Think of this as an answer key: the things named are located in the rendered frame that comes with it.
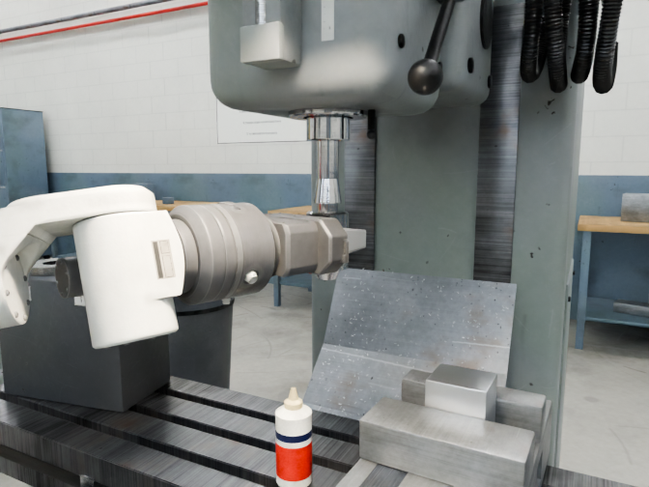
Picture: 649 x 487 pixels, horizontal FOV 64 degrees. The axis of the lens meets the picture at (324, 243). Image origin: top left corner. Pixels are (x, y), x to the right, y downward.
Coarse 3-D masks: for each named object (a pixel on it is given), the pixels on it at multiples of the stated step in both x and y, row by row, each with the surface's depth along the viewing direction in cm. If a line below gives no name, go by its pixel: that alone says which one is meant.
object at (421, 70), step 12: (444, 0) 49; (456, 0) 53; (444, 12) 47; (444, 24) 47; (432, 36) 46; (444, 36) 46; (432, 48) 45; (420, 60) 43; (432, 60) 43; (420, 72) 43; (432, 72) 42; (420, 84) 43; (432, 84) 43
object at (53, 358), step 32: (32, 288) 75; (32, 320) 76; (64, 320) 75; (32, 352) 77; (64, 352) 75; (96, 352) 74; (128, 352) 74; (160, 352) 82; (32, 384) 78; (64, 384) 76; (96, 384) 74; (128, 384) 75; (160, 384) 82
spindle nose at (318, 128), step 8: (312, 120) 54; (320, 120) 54; (328, 120) 53; (336, 120) 54; (344, 120) 54; (312, 128) 54; (320, 128) 54; (328, 128) 53; (336, 128) 54; (344, 128) 54; (312, 136) 54; (320, 136) 54; (328, 136) 54; (336, 136) 54; (344, 136) 54
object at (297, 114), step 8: (288, 112) 55; (296, 112) 53; (304, 112) 52; (312, 112) 52; (320, 112) 51; (328, 112) 51; (336, 112) 51; (344, 112) 52; (352, 112) 52; (360, 112) 53; (304, 120) 58; (352, 120) 58
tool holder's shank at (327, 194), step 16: (320, 144) 55; (336, 144) 55; (320, 160) 55; (336, 160) 56; (320, 176) 56; (336, 176) 56; (320, 192) 56; (336, 192) 56; (320, 208) 56; (336, 208) 56
